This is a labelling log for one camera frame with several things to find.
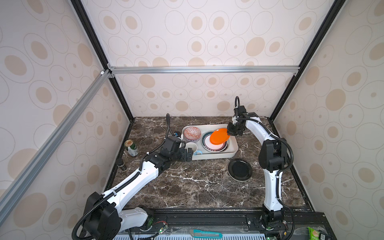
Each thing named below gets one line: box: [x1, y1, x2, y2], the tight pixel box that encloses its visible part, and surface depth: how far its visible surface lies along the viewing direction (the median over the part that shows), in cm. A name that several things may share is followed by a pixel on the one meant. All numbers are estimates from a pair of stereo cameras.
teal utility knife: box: [189, 229, 223, 239], surface depth 71 cm
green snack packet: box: [307, 227, 331, 240], surface depth 71 cm
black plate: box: [227, 158, 253, 182], surface depth 91 cm
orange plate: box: [209, 128, 230, 145], surface depth 105 cm
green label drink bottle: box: [124, 139, 139, 157], surface depth 94 cm
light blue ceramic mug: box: [185, 142, 203, 156], surface depth 94 cm
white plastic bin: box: [181, 124, 239, 160], surface depth 104 cm
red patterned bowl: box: [184, 126, 202, 142], surface depth 105 cm
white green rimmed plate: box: [201, 130, 230, 153], surface depth 102 cm
